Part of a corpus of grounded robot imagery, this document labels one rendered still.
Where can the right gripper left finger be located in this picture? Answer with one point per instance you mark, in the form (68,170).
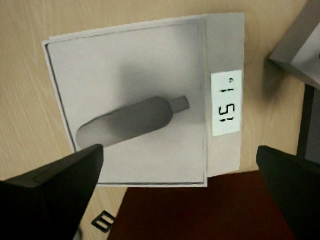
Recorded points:
(48,203)

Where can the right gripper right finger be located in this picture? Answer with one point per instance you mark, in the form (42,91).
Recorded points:
(294,184)

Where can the black rectangular buckle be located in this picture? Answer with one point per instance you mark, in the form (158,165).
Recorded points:
(99,218)

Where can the dark red open box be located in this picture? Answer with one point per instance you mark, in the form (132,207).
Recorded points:
(235,206)

